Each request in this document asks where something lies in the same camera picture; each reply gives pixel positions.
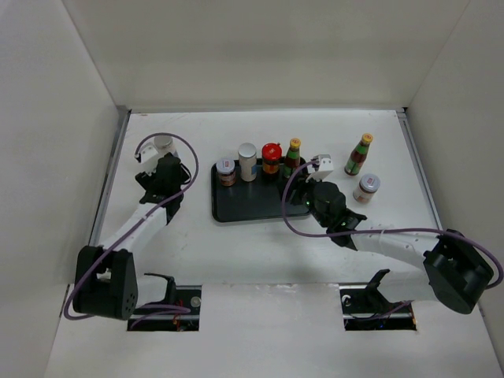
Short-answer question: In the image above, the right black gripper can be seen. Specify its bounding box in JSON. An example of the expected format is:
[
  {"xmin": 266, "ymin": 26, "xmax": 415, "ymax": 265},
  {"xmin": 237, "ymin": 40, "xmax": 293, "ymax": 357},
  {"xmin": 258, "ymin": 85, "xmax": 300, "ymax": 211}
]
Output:
[{"xmin": 275, "ymin": 171, "xmax": 330, "ymax": 228}]

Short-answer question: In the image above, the spice jar blue label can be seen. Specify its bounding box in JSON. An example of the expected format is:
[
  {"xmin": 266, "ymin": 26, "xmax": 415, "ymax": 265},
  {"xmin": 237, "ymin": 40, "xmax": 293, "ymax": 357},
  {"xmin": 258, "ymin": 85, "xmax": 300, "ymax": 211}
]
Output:
[{"xmin": 154, "ymin": 135, "xmax": 178, "ymax": 157}]

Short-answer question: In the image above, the green sauce bottle yellow cap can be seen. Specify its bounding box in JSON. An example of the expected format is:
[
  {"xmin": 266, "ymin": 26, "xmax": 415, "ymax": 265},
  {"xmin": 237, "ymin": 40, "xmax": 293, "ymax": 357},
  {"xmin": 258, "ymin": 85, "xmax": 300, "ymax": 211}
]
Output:
[{"xmin": 283, "ymin": 138, "xmax": 301, "ymax": 179}]

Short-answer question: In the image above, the white lid small jar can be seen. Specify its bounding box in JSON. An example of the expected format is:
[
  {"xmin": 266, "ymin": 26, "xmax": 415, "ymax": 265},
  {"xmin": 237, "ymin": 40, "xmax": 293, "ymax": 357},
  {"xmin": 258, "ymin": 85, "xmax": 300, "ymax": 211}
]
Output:
[{"xmin": 216, "ymin": 157, "xmax": 236, "ymax": 187}]

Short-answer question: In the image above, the red lid sauce jar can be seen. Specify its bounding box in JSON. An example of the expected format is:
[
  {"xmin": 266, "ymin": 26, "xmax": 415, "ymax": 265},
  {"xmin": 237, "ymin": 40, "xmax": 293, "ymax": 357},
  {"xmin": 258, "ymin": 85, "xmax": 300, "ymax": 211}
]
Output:
[{"xmin": 261, "ymin": 143, "xmax": 282, "ymax": 180}]

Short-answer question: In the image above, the spice jar silver lid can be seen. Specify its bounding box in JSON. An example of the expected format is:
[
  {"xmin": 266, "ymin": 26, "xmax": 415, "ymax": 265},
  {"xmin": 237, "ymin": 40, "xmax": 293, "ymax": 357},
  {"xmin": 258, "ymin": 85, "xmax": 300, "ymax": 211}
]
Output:
[{"xmin": 238, "ymin": 143, "xmax": 257, "ymax": 182}]

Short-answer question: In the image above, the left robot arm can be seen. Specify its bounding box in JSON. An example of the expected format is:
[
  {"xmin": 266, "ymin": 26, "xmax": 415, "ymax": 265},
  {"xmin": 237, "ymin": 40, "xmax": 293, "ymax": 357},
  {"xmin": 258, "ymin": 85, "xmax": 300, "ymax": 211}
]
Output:
[{"xmin": 64, "ymin": 153, "xmax": 191, "ymax": 321}]

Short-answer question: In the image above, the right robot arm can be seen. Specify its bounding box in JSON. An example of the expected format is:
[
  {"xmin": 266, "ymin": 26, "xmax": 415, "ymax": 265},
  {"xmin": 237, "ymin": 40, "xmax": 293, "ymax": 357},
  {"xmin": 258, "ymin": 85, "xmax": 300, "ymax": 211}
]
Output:
[{"xmin": 291, "ymin": 179, "xmax": 503, "ymax": 314}]

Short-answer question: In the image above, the black plastic tray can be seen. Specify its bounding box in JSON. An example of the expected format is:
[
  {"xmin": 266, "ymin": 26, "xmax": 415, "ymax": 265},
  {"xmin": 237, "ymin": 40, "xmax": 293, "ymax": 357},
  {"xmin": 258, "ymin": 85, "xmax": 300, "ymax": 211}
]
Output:
[{"xmin": 211, "ymin": 161, "xmax": 287, "ymax": 223}]

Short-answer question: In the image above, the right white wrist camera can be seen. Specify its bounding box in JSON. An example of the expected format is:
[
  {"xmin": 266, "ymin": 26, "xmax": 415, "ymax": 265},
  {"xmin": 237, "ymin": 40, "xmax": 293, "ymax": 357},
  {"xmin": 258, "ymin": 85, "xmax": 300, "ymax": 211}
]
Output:
[{"xmin": 306, "ymin": 154, "xmax": 334, "ymax": 183}]

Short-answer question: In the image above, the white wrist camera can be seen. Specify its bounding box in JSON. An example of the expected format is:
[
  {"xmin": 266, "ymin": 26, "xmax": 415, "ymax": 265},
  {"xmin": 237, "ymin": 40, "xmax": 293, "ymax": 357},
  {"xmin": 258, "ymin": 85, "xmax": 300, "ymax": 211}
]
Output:
[
  {"xmin": 306, "ymin": 154, "xmax": 334, "ymax": 183},
  {"xmin": 136, "ymin": 142, "xmax": 159, "ymax": 176}
]

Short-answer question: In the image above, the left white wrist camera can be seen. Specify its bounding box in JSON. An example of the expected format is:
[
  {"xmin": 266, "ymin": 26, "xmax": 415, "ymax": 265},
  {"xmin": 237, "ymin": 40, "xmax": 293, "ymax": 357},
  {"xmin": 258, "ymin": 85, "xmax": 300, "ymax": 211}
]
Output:
[{"xmin": 136, "ymin": 142, "xmax": 159, "ymax": 176}]

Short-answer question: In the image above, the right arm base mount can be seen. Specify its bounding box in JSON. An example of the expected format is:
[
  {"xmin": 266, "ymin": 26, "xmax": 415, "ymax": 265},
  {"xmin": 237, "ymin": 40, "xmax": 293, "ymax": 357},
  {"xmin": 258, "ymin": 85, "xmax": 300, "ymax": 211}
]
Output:
[{"xmin": 339, "ymin": 269, "xmax": 417, "ymax": 332}]

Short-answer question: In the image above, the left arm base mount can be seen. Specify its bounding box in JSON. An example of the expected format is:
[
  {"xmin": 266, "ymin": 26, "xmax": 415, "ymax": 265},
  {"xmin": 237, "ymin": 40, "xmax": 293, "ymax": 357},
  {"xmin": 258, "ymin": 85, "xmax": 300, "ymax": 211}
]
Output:
[{"xmin": 127, "ymin": 273, "xmax": 202, "ymax": 332}]

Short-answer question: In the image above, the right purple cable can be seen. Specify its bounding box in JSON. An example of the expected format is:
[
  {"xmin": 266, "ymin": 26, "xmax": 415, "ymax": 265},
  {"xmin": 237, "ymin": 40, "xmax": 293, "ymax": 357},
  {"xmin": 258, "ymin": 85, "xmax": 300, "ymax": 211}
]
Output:
[{"xmin": 280, "ymin": 158, "xmax": 504, "ymax": 291}]

